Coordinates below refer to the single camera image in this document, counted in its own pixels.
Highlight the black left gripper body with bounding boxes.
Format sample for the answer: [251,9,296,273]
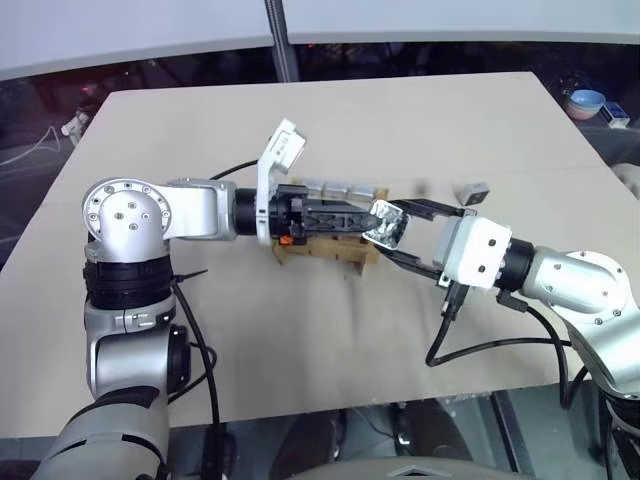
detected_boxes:
[266,183,310,249]

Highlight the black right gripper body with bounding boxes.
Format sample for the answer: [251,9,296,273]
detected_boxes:
[431,207,477,289]

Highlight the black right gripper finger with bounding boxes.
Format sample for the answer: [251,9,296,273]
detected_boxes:
[375,247,446,285]
[385,198,467,222]

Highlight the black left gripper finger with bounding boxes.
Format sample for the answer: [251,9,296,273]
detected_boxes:
[301,197,375,215]
[301,208,374,237]

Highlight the small silver camera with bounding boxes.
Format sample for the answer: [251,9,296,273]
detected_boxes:
[360,199,412,251]
[458,181,492,207]

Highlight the dark rounded shape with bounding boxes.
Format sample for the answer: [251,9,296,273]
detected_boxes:
[388,399,472,462]
[283,408,352,475]

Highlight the white curved desk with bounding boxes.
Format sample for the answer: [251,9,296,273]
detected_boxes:
[286,0,640,47]
[0,0,279,81]

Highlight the blue bowl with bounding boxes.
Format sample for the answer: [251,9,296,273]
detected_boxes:
[568,89,608,114]

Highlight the dark metal table leg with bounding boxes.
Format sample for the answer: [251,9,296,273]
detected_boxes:
[488,388,525,472]

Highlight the blue and white box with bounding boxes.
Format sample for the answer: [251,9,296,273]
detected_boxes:
[601,101,631,129]

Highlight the grey robot body panel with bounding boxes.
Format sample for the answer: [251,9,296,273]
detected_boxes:
[318,451,517,480]

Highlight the small white device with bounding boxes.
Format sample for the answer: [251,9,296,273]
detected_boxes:
[60,109,92,138]

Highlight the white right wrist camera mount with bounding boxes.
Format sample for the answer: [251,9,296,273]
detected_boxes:
[441,214,514,292]

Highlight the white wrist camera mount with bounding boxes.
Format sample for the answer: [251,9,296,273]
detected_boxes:
[253,118,308,249]
[441,214,514,292]

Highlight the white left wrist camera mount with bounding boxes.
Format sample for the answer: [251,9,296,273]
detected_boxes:
[253,118,308,249]

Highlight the black left wrist camera cable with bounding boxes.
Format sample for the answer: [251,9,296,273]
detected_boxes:
[208,160,262,182]

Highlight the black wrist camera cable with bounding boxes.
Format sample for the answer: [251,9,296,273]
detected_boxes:
[208,160,262,182]
[424,283,576,369]

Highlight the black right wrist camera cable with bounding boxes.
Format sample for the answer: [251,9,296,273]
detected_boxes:
[424,283,576,369]

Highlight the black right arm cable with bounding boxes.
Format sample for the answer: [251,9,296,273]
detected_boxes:
[496,289,594,409]

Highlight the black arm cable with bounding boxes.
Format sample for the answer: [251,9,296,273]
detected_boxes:
[496,289,594,409]
[167,269,224,480]

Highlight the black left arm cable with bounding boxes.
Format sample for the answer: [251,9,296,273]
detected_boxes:
[167,269,224,480]

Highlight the grey metal post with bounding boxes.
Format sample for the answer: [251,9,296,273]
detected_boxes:
[263,0,302,84]

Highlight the white cable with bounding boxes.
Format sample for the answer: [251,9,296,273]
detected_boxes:
[0,124,64,169]

